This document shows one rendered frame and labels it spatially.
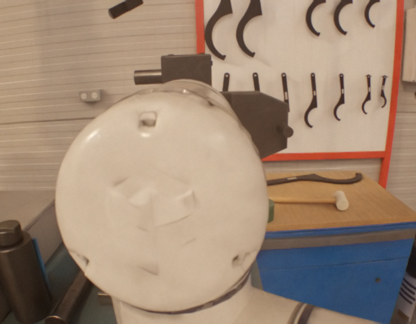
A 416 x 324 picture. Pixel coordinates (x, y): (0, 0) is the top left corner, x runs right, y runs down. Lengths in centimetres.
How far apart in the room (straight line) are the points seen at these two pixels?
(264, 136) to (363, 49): 218
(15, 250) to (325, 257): 108
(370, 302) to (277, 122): 137
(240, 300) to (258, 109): 16
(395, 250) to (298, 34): 149
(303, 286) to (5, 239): 111
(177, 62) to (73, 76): 211
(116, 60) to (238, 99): 204
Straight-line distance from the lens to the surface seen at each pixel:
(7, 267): 62
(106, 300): 67
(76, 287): 69
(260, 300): 19
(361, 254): 138
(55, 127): 251
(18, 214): 85
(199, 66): 30
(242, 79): 218
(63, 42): 243
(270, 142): 28
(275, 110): 28
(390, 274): 153
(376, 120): 253
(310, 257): 130
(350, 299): 152
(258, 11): 217
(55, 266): 84
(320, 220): 124
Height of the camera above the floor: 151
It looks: 17 degrees down
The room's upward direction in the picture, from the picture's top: 2 degrees counter-clockwise
